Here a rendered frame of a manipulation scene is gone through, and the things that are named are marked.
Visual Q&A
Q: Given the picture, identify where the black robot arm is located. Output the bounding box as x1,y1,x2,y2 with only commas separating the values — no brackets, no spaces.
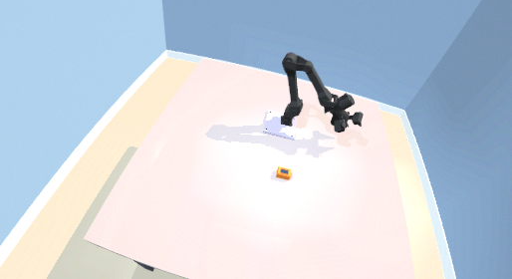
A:
281,52,355,133

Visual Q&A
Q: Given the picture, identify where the orange block with dark blue patch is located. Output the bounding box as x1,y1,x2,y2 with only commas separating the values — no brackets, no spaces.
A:
276,166,292,180

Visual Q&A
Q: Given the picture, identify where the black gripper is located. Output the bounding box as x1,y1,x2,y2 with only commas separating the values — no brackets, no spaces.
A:
331,110,364,127

